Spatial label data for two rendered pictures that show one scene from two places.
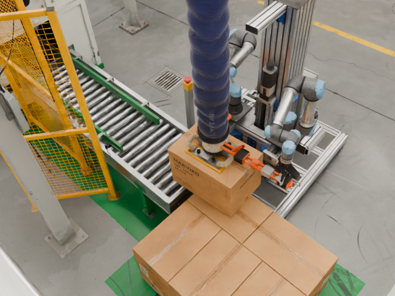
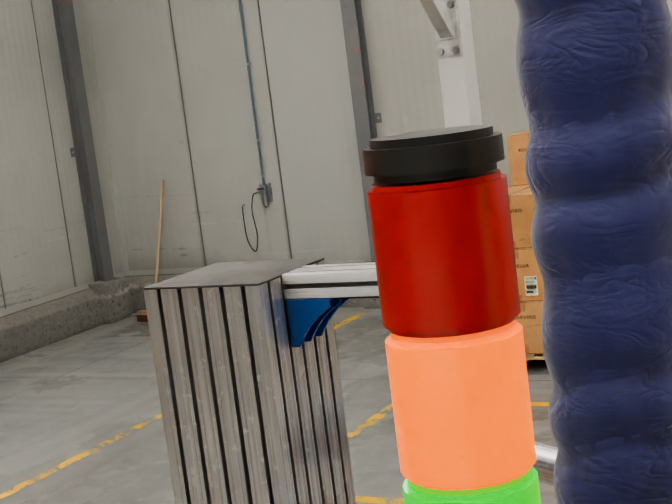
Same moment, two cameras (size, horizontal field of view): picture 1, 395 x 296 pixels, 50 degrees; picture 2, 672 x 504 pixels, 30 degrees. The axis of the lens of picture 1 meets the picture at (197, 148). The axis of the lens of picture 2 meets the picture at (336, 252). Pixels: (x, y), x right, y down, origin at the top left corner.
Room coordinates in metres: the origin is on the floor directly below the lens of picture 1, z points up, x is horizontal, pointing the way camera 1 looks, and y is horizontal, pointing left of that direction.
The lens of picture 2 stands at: (2.91, 1.60, 2.36)
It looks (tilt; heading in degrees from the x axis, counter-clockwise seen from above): 8 degrees down; 255
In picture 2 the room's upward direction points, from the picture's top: 7 degrees counter-clockwise
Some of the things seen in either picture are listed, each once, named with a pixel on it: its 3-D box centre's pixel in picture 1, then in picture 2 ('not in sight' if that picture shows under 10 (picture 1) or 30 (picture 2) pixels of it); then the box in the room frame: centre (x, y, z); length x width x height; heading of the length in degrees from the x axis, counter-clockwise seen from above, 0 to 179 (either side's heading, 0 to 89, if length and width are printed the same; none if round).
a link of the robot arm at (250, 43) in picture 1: (241, 55); not in sight; (2.59, -0.38, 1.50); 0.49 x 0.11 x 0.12; 145
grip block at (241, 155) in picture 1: (241, 155); not in sight; (1.86, -0.31, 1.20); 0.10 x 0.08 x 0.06; 137
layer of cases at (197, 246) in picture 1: (233, 264); not in sight; (1.46, -0.22, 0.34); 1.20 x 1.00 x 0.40; 43
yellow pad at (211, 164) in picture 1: (206, 157); not in sight; (1.97, -0.06, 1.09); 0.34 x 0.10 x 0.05; 47
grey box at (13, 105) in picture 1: (12, 107); not in sight; (2.05, 1.19, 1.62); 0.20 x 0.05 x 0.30; 43
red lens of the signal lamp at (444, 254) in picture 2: not in sight; (444, 250); (2.76, 1.18, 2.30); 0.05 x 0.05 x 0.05
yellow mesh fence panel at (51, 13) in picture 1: (42, 130); not in sight; (2.38, 1.23, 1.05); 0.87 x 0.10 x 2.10; 95
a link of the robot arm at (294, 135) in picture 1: (290, 138); not in sight; (1.74, -0.58, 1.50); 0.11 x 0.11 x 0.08; 61
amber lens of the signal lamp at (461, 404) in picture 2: not in sight; (460, 399); (2.76, 1.18, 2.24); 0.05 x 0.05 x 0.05
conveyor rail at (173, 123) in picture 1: (137, 102); not in sight; (3.21, 0.58, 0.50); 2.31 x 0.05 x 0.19; 43
